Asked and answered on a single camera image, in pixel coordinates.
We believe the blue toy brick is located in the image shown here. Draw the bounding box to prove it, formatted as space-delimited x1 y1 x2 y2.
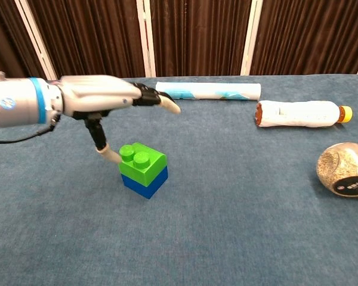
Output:
121 166 169 200

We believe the white bottle with yellow cap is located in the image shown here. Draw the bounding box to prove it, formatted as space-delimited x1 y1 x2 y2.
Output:
255 100 353 129

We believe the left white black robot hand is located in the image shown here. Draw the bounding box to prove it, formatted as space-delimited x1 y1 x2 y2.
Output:
61 74 181 164

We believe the blue felt table mat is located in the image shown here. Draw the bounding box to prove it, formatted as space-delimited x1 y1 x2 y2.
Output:
0 73 358 286

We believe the brown pleated partition panel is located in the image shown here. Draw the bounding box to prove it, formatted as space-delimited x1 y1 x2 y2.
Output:
26 0 147 80
0 0 57 80
143 0 257 78
247 0 358 76

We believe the round glass grain jar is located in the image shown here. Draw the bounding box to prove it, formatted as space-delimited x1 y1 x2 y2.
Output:
316 142 358 198

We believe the rolled white blue paper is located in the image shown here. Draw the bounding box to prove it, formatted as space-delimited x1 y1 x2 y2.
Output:
155 82 262 101

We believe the green toy brick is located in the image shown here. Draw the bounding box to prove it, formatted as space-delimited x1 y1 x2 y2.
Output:
118 142 168 188

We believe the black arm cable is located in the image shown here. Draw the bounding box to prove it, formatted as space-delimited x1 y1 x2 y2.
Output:
0 114 62 145

